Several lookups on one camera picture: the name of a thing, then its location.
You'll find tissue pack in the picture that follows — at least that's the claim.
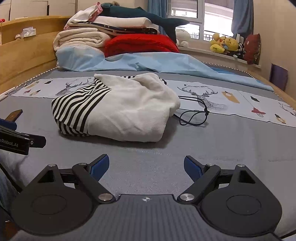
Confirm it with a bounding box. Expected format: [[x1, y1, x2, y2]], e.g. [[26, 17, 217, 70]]
[[21, 27, 37, 38]]

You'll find pink white cloth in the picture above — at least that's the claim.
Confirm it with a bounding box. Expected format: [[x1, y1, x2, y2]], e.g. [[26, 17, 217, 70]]
[[64, 2, 103, 30]]

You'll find grey patterned bed sheet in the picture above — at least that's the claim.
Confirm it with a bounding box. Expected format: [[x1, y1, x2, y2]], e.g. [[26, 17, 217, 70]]
[[0, 61, 296, 238]]

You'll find blue curtain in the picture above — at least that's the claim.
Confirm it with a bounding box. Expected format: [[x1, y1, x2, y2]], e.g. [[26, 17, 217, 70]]
[[231, 0, 254, 39]]

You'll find wooden bed frame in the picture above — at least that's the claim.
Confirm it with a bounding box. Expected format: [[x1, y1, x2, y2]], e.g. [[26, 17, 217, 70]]
[[0, 15, 296, 110]]

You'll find white plush toy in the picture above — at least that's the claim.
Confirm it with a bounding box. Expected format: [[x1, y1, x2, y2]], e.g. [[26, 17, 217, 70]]
[[176, 29, 191, 48]]

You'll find black white striped garment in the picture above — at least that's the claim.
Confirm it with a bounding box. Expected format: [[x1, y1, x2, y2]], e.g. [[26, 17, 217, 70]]
[[51, 73, 181, 143]]

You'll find purple box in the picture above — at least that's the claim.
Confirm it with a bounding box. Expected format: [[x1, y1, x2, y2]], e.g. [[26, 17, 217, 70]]
[[269, 64, 288, 91]]

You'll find black cord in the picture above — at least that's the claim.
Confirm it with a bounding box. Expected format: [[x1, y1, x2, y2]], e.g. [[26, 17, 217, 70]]
[[173, 94, 211, 127]]

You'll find cream folded blanket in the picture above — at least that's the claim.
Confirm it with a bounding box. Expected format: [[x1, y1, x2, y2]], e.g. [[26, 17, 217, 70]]
[[53, 28, 111, 51]]

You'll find window frame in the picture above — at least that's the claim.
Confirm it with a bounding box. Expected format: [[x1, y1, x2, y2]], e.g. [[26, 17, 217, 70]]
[[167, 0, 234, 41]]

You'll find white folded bedding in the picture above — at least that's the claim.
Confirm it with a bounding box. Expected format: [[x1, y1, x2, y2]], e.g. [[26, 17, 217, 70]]
[[64, 16, 159, 36]]

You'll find yellow plush toy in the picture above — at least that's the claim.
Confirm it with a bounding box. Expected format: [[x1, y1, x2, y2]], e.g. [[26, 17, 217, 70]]
[[210, 33, 240, 56]]

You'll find dark red cushion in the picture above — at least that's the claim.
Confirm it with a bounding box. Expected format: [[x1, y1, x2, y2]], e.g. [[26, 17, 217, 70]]
[[244, 34, 261, 64]]

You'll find dark teal shark plush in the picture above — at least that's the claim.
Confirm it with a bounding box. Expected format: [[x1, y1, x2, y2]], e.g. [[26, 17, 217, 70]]
[[101, 3, 190, 43]]

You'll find red blanket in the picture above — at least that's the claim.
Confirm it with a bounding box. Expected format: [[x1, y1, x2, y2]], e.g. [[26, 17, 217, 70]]
[[104, 34, 179, 57]]

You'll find light blue quilt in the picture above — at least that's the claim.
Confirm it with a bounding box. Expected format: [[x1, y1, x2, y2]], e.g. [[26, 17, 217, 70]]
[[56, 45, 273, 91]]

